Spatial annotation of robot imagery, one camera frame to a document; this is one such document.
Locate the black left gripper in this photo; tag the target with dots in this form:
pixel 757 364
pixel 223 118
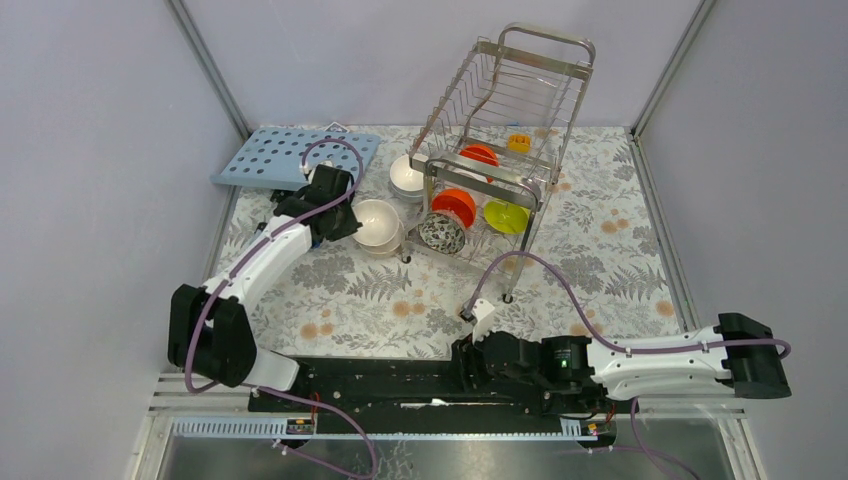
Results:
pixel 347 227

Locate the white bowl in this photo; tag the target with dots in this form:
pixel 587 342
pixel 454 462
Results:
pixel 410 191
pixel 401 169

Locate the orange bowl lower front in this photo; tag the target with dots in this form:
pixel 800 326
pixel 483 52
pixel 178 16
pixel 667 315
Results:
pixel 458 202

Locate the small yellow cup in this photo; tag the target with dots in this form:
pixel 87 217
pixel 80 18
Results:
pixel 519 143

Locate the floral table mat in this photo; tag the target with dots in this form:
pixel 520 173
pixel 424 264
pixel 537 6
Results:
pixel 595 265

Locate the orange bowl lower rear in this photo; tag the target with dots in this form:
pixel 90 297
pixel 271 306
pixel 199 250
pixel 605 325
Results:
pixel 481 153

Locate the beige bowl with flower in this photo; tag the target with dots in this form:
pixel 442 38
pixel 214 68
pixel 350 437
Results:
pixel 385 250

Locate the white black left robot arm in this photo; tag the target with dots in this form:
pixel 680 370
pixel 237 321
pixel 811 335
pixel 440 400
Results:
pixel 209 329

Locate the lime green bowl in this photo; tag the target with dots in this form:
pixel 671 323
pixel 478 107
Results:
pixel 506 217

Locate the orange bowl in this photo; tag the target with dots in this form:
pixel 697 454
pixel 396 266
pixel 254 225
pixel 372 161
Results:
pixel 458 202
pixel 481 153

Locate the white bowl front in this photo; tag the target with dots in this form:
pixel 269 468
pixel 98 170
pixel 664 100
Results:
pixel 410 191

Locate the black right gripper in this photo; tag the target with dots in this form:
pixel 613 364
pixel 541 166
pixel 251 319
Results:
pixel 466 355

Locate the blue perforated tray stand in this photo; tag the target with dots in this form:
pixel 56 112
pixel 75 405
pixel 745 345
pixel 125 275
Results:
pixel 280 159

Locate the white slotted cable duct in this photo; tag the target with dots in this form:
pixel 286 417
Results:
pixel 285 428

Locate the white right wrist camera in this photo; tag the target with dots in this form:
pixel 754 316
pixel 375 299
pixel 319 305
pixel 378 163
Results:
pixel 480 313

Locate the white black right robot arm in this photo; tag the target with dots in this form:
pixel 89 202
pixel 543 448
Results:
pixel 738 353

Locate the stainless steel dish rack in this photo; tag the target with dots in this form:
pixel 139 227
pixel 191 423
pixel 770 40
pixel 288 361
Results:
pixel 530 80

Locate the leopard pattern bowl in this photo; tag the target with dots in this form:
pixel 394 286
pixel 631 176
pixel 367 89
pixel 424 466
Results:
pixel 443 232

